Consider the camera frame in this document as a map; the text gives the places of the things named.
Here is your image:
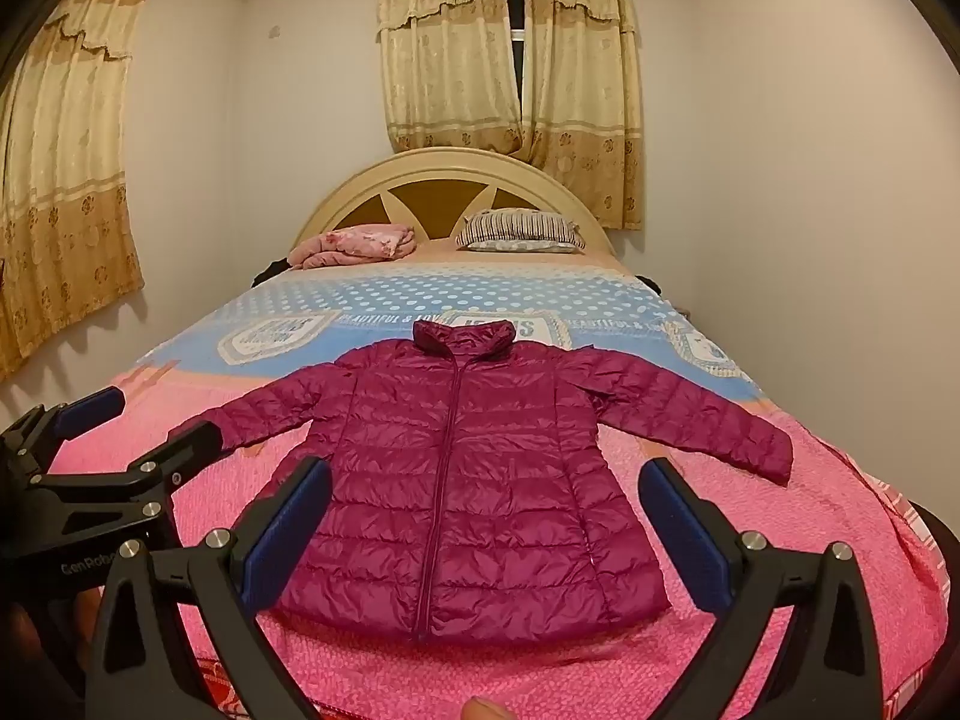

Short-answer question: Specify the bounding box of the short beige floral curtain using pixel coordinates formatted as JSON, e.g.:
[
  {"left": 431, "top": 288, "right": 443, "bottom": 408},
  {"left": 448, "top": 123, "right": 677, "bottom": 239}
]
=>
[{"left": 375, "top": 0, "right": 526, "bottom": 155}]

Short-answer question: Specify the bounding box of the pink floral folded quilt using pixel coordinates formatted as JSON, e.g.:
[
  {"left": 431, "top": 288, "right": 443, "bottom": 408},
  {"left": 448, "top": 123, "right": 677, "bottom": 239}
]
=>
[{"left": 289, "top": 223, "right": 419, "bottom": 269}]

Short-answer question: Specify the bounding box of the person's right hand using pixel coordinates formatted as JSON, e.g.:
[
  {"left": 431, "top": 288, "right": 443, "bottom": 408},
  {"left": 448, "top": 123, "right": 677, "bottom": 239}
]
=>
[{"left": 457, "top": 696, "right": 518, "bottom": 720}]

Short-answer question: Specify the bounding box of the red patterned bedsheet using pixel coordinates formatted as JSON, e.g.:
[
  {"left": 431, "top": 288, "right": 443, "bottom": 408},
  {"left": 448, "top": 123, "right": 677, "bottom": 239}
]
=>
[{"left": 187, "top": 476, "right": 947, "bottom": 720}]

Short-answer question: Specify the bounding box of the wide beige floral curtain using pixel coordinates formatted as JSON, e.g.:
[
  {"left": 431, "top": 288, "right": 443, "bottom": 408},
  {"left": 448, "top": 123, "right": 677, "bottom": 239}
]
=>
[{"left": 0, "top": 0, "right": 151, "bottom": 380}]

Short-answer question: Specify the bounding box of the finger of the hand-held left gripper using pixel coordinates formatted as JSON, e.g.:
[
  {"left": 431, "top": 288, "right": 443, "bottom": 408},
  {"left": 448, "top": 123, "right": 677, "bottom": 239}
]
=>
[
  {"left": 118, "top": 420, "right": 227, "bottom": 501},
  {"left": 0, "top": 385, "right": 125, "bottom": 467}
]

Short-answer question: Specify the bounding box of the long beige floral curtain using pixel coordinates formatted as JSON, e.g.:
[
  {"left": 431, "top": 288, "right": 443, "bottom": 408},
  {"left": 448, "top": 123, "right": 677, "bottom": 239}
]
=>
[{"left": 520, "top": 0, "right": 644, "bottom": 232}]

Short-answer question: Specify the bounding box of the striped pillow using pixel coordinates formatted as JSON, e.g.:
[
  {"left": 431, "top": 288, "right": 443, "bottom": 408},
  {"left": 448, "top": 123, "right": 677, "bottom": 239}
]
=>
[{"left": 456, "top": 208, "right": 586, "bottom": 254}]

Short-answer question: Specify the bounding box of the person's left hand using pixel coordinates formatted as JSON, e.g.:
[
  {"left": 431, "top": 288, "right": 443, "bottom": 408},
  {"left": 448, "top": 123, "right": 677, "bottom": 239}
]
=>
[{"left": 6, "top": 598, "right": 100, "bottom": 695}]

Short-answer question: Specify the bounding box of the dark window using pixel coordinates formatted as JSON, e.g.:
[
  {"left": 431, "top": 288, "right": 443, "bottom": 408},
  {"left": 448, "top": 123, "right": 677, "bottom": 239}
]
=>
[{"left": 508, "top": 0, "right": 527, "bottom": 102}]

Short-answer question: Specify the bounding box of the cream wooden headboard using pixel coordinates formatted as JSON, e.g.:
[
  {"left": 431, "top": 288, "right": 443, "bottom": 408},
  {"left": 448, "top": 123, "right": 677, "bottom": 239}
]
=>
[{"left": 296, "top": 148, "right": 617, "bottom": 256}]

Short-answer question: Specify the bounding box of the magenta quilted down jacket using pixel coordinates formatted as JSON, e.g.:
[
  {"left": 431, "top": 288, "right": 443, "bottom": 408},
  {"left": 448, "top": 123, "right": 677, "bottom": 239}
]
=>
[{"left": 196, "top": 319, "right": 794, "bottom": 646}]

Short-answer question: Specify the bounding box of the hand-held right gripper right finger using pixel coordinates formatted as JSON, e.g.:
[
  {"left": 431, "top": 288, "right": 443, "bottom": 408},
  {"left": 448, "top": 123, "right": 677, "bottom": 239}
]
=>
[{"left": 637, "top": 456, "right": 886, "bottom": 720}]

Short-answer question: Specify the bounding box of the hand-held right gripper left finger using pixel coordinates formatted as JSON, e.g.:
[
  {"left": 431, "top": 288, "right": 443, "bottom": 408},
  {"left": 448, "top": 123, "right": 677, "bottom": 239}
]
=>
[{"left": 90, "top": 456, "right": 335, "bottom": 720}]

